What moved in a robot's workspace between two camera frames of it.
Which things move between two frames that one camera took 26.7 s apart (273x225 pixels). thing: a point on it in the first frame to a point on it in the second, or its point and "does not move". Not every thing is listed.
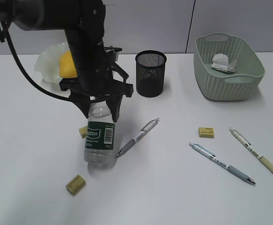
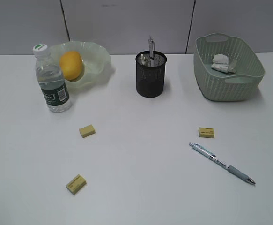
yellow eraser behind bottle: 83,131 does not move
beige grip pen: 247,144 to 142,59
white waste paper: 221,62 does not move
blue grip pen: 212,156 does not move
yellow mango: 67,67 does not move
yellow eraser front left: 75,185 does not move
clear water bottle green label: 99,145 to 50,79
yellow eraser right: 207,132 does not move
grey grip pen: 143,131 to 151,47
